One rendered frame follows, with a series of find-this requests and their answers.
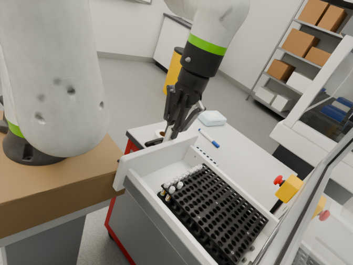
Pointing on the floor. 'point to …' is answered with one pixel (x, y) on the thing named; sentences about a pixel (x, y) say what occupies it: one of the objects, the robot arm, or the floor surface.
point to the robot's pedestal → (49, 241)
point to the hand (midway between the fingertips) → (169, 135)
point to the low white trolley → (263, 167)
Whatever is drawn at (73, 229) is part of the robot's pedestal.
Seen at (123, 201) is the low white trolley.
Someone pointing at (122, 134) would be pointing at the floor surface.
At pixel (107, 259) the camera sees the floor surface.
